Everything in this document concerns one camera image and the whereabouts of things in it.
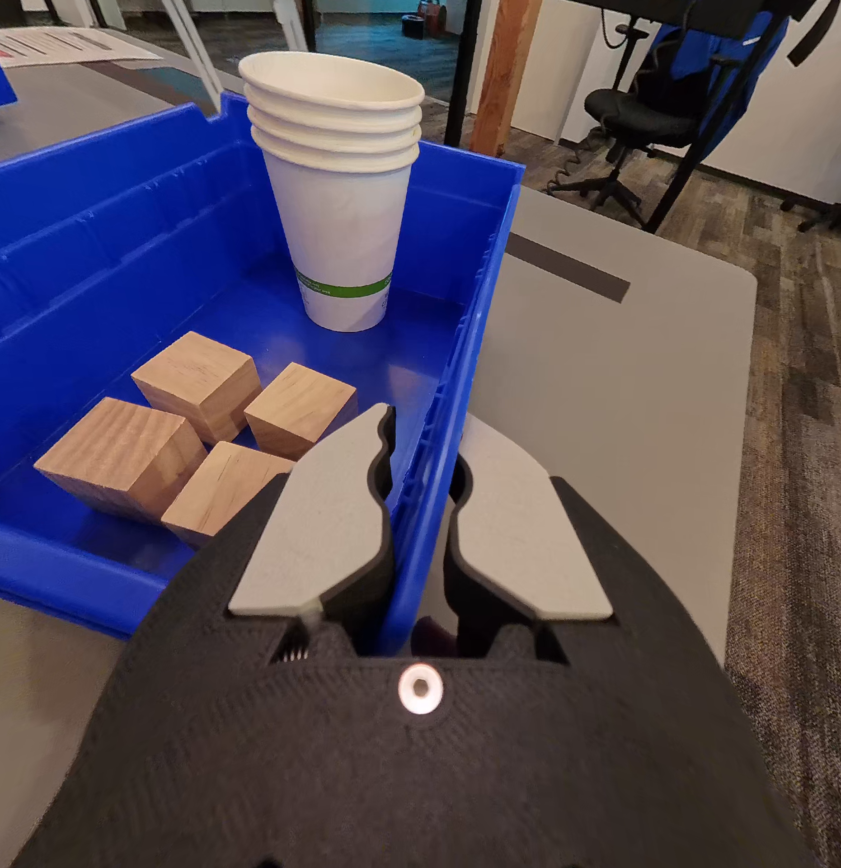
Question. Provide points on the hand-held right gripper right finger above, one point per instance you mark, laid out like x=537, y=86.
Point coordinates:
x=522, y=542

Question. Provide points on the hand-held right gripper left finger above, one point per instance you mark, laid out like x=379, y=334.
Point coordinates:
x=312, y=536

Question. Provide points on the wooden cube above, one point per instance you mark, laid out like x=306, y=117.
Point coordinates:
x=190, y=373
x=115, y=451
x=220, y=488
x=298, y=407

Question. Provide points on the black standing desk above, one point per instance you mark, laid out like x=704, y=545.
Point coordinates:
x=698, y=17

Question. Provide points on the black office chair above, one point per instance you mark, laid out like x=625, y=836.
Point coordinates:
x=637, y=112

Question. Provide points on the blue jacket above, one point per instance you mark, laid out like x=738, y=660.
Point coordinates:
x=691, y=61

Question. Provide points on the red bag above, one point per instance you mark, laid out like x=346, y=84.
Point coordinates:
x=430, y=17

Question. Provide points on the printed paper sheet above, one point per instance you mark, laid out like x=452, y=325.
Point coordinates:
x=68, y=47

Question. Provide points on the wooden post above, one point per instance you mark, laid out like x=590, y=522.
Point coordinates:
x=505, y=74

